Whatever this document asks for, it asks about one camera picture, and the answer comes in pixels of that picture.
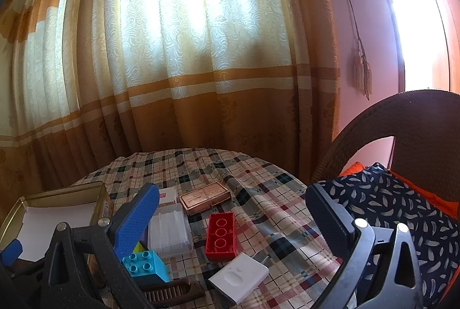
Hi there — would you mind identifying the brown wooden comb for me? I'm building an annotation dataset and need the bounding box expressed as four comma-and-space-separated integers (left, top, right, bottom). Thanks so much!
138, 277, 205, 303

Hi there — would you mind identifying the copper coloured box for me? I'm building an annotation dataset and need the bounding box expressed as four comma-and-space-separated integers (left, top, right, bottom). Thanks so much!
179, 181, 231, 216

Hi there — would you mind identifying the white power adapter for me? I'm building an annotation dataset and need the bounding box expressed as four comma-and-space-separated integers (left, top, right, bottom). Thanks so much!
208, 252, 270, 305

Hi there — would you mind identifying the white box with red label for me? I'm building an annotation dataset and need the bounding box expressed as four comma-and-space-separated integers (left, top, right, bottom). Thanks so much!
158, 187, 178, 205

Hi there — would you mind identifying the red building block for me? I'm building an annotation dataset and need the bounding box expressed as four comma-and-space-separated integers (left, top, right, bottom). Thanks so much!
206, 212, 239, 262

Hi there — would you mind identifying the brown wicker chair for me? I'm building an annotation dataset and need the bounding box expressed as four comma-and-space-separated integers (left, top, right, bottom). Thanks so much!
311, 90, 460, 209

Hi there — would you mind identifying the curtain tieback tassel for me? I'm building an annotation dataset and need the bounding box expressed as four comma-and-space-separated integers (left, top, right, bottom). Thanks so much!
345, 0, 372, 101

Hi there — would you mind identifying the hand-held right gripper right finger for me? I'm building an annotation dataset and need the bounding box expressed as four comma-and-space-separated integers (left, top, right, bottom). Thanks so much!
305, 183, 425, 309

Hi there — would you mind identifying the plaid tablecloth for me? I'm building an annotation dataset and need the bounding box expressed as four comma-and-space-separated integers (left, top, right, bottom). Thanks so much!
68, 148, 346, 309

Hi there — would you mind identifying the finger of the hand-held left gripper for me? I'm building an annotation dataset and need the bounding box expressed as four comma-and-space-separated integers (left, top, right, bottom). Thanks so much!
0, 238, 47, 278

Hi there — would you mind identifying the dark blue patterned cushion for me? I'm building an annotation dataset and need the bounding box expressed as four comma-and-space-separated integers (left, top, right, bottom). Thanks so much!
313, 162, 460, 309

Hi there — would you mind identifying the blue building block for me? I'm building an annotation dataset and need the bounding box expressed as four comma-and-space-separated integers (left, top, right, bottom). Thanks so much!
121, 249, 170, 285

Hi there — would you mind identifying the wooden window frame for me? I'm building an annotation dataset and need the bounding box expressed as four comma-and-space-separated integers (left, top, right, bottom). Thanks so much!
356, 0, 460, 94

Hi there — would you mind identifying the clear plastic box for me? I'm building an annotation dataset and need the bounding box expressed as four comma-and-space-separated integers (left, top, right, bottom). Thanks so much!
149, 203, 195, 257

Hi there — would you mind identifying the cream and orange curtain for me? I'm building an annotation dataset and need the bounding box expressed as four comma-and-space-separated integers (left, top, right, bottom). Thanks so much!
0, 0, 342, 202

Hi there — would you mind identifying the gold metal tin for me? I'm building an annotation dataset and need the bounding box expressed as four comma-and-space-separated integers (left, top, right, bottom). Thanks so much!
0, 181, 116, 259

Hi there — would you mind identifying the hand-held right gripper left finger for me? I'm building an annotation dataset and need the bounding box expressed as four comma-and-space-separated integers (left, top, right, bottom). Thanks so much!
11, 183, 160, 309

